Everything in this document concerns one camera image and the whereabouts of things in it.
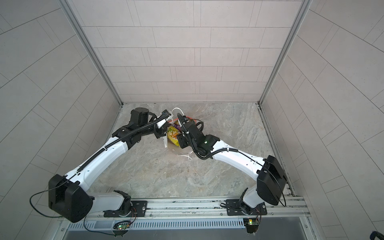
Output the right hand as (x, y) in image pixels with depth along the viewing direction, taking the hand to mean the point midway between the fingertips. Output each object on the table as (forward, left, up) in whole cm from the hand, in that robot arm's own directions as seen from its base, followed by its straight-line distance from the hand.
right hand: (179, 136), depth 77 cm
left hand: (+6, +3, +6) cm, 9 cm away
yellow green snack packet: (+4, +5, -3) cm, 7 cm away
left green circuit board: (-35, +26, -15) cm, 46 cm away
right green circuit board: (-37, -32, -21) cm, 53 cm away
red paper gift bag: (0, +7, -7) cm, 10 cm away
